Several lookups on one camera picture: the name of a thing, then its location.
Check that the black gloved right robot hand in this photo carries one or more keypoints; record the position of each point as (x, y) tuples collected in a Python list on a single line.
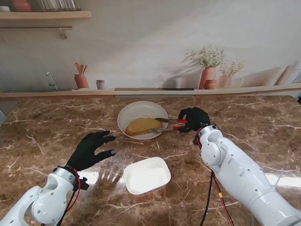
[(197, 117)]

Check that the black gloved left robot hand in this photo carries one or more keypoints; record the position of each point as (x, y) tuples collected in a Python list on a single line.
[(84, 153)]

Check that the toasted bread slice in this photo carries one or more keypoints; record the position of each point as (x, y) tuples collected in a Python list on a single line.
[(141, 126)]

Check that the white bento box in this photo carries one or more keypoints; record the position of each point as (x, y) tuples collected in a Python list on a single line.
[(145, 176)]

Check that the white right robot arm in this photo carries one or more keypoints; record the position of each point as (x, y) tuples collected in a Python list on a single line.
[(235, 169)]

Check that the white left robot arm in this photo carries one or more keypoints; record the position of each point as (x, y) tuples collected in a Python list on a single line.
[(47, 204)]

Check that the white round plate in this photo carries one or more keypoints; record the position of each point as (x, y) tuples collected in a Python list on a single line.
[(141, 109)]

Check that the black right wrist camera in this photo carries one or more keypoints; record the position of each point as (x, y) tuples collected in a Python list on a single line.
[(196, 141)]

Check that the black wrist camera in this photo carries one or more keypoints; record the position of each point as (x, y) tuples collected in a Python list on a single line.
[(196, 141), (84, 184)]

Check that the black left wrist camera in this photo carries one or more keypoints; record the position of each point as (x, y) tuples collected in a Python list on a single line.
[(84, 184)]

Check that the metal hanging rail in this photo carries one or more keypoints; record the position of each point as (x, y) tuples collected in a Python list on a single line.
[(35, 27)]

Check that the wooden wall shelf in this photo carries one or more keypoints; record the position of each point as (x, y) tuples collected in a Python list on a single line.
[(47, 15)]

